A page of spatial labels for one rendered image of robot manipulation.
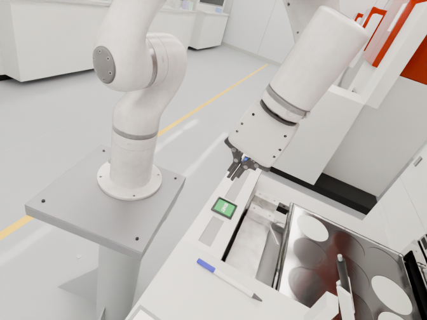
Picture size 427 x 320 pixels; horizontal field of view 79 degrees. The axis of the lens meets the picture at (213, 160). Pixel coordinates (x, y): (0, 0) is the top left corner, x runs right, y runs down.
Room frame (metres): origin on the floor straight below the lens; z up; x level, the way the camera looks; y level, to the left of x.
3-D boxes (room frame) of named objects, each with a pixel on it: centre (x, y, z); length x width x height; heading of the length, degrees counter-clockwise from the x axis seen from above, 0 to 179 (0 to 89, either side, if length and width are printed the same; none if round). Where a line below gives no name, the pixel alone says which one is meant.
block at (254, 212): (0.60, -0.19, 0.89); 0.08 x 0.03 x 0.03; 78
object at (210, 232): (0.63, -0.09, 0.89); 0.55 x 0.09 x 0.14; 168
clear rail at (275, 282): (0.52, -0.26, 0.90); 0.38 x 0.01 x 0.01; 168
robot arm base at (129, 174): (0.60, 0.23, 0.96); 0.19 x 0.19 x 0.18
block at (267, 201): (0.68, -0.20, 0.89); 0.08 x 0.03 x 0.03; 78
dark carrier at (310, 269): (0.49, -0.44, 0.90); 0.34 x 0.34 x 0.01; 78
